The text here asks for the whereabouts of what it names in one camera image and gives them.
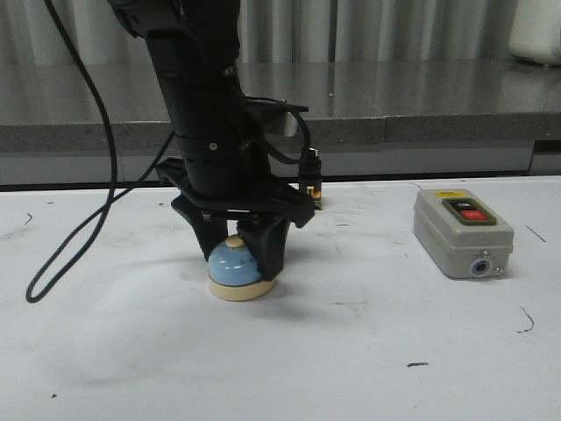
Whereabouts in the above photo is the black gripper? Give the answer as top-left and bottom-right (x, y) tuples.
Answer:
(156, 132), (315, 280)

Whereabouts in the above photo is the blue and cream call bell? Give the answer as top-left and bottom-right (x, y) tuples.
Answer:
(208, 235), (276, 302)

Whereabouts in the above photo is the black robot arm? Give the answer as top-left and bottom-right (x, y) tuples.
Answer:
(111, 1), (315, 281)

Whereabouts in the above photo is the grey stone countertop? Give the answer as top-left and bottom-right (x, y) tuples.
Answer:
(1, 59), (560, 153)

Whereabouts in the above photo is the white blender appliance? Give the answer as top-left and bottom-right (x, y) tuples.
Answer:
(508, 0), (560, 67)

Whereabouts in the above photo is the black selector switch yellow base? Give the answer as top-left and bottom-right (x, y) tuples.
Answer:
(297, 182), (323, 211)

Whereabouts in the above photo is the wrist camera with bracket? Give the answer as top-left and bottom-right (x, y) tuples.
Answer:
(242, 96), (322, 184)

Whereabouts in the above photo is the black cable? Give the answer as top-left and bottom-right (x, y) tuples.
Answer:
(25, 0), (176, 304)

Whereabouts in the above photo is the grey on-off switch box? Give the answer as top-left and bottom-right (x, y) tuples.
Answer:
(413, 189), (514, 280)

